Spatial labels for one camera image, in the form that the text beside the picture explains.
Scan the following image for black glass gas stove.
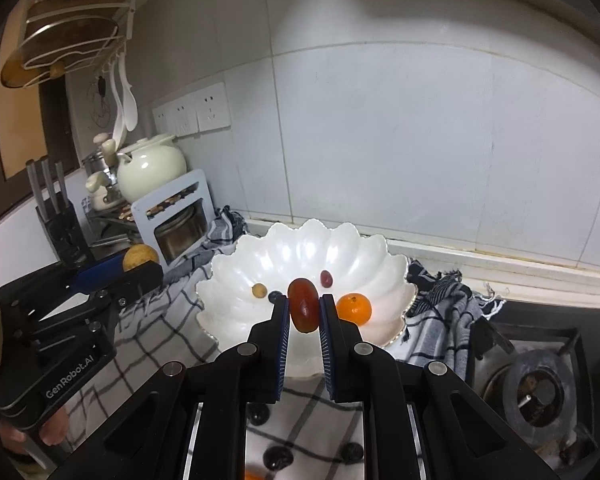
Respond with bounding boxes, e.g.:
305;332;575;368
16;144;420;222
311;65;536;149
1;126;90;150
467;305;600;480

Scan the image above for steel container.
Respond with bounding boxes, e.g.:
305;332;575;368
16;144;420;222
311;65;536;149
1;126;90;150
155;202;208;261

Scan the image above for steel handled knife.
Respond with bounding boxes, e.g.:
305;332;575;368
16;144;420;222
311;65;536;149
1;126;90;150
39;156;56;211
26;160;43;211
52;160;71;211

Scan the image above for cream ceramic teapot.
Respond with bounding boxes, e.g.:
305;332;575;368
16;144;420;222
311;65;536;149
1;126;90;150
115;132;188;206

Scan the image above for grey white checked cloth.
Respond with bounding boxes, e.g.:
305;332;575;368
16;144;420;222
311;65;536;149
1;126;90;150
65;205;506;480

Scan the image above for white wall outlet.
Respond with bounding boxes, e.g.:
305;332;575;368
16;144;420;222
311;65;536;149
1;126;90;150
152;102;175;137
196;82;231;132
173;94;199;136

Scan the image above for white scalloped bowl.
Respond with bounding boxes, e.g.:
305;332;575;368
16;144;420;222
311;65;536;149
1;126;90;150
195;218;416;378

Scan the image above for brown wooden door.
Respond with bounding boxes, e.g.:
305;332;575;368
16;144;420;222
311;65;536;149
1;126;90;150
0;10;81;221

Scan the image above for black stove burner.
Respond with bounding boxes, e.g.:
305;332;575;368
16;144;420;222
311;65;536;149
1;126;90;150
467;310;600;466

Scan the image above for hanging black scissors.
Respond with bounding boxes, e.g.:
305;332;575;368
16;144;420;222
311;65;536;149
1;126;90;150
87;75;113;133

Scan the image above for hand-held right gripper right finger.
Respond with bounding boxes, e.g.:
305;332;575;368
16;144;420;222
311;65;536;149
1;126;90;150
319;294;561;480

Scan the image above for white wire wall rack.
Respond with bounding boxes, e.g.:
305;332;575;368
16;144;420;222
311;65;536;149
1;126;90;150
22;0;137;79

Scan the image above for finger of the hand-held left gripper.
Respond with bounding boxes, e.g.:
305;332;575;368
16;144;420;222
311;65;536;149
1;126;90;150
75;254;132;294
100;261;165;309

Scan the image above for steel pot with lid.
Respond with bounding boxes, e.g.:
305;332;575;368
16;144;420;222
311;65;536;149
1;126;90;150
82;132;118;178

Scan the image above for black knife block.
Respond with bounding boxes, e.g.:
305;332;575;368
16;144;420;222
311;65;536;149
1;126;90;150
35;200;93;268

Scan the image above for dark red grape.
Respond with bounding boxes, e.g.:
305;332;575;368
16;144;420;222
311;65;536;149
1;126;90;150
263;446;294;471

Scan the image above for light blue stand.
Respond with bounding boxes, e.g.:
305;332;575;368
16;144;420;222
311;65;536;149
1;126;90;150
130;168;218;268

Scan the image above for small cream pot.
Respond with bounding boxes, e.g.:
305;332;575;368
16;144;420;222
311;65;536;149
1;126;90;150
85;170;123;211

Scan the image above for person's left hand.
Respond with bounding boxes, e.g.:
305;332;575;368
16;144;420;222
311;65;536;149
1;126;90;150
0;400;70;463

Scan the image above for white rice paddle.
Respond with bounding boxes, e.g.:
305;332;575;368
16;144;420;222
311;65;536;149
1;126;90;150
115;52;140;132

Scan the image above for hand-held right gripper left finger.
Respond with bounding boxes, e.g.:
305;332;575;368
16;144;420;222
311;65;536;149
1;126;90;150
47;294;292;480

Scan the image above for round wooden cutting board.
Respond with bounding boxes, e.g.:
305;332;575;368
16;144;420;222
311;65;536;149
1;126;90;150
0;14;122;90

